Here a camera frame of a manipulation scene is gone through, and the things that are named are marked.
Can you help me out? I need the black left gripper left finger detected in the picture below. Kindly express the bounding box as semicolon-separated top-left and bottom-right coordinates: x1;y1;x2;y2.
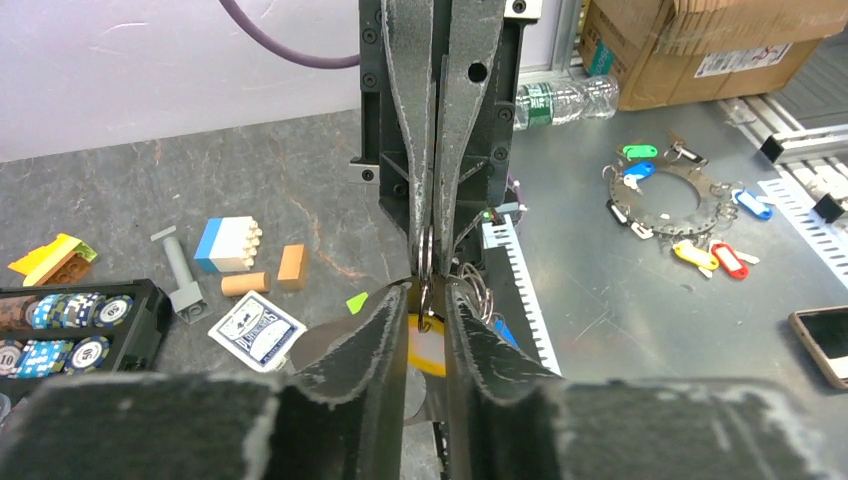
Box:
1;282;410;479

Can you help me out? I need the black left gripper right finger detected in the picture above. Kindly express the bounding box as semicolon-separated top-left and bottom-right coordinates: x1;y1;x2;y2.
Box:
445;283;829;479

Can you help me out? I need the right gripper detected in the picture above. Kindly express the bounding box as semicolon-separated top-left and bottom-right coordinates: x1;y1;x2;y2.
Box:
351;0;542;275

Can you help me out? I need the blue key tag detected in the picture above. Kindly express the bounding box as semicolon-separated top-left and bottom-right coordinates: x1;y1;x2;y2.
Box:
493;317;519;349

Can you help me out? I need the yellow key tag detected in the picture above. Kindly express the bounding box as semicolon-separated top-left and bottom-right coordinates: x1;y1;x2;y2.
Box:
407;313;446;377

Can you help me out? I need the plastic water bottle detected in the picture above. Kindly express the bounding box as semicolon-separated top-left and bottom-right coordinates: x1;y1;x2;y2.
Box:
513;75;620;131

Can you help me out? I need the green cube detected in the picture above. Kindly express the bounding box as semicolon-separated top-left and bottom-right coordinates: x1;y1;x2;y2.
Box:
345;292;369;315

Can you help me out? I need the blue playing card box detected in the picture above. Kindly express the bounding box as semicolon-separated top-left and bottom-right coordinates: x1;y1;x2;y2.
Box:
207;290;307;373

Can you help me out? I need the orange wooden block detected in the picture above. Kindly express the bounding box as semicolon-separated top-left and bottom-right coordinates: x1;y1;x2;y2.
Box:
277;244;309;291

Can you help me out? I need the wooden cylinder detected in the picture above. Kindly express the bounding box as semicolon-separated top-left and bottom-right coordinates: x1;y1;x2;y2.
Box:
220;272;271;297

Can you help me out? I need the grey plastic bolt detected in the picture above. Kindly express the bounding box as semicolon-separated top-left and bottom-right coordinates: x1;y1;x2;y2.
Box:
150;226;211;324

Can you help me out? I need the blue white brick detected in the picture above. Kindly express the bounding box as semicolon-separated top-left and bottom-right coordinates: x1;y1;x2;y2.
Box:
194;216;263;273

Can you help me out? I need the cardboard box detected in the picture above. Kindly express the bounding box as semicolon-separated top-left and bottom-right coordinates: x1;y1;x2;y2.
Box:
577;0;847;111

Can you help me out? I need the black poker chip case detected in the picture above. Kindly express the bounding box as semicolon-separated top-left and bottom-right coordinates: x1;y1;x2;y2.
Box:
1;279;173;403

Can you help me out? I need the yellow orange brick pile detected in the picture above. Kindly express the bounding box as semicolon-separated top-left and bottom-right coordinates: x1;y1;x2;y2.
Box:
8;233;98;287

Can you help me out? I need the smartphone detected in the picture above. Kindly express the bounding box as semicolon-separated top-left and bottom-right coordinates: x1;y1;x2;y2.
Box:
788;305;847;390

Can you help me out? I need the spare key ring bundle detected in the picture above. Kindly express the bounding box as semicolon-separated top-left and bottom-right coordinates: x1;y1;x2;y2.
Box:
601;132;775;282

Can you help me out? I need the aluminium profile rail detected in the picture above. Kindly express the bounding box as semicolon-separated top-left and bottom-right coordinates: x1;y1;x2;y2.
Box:
718;95;848;293

